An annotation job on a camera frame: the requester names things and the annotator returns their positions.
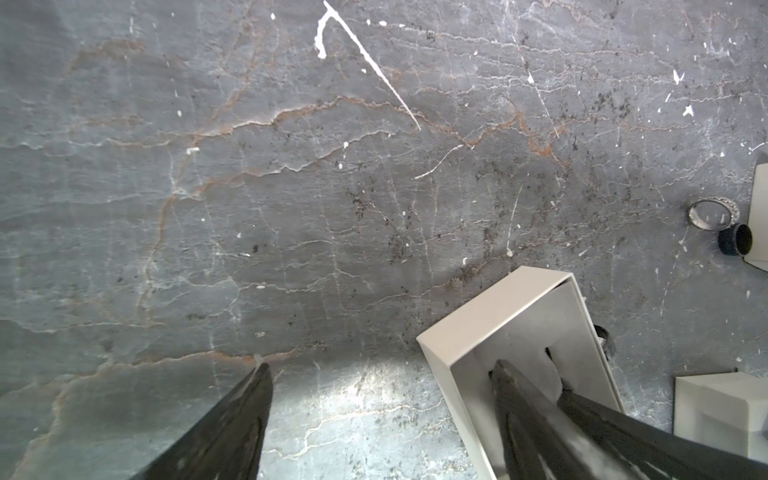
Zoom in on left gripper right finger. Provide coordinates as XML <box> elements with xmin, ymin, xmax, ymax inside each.
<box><xmin>490</xmin><ymin>360</ymin><xmax>636</xmax><ymax>479</ymax></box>

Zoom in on black ring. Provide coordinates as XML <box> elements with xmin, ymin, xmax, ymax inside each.
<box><xmin>593</xmin><ymin>324</ymin><xmax>617</xmax><ymax>360</ymax></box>

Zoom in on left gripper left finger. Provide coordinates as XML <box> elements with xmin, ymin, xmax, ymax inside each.
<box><xmin>133</xmin><ymin>363</ymin><xmax>273</xmax><ymax>479</ymax></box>

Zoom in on dark blue ring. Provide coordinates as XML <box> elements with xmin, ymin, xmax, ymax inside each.
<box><xmin>717</xmin><ymin>223</ymin><xmax>754</xmax><ymax>257</ymax></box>

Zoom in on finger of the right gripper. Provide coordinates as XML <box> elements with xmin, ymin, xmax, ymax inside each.
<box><xmin>557</xmin><ymin>391</ymin><xmax>767</xmax><ymax>479</ymax></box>

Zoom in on silver chain ring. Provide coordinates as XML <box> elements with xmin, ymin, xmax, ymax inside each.
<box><xmin>686</xmin><ymin>197</ymin><xmax>741</xmax><ymax>233</ymax></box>

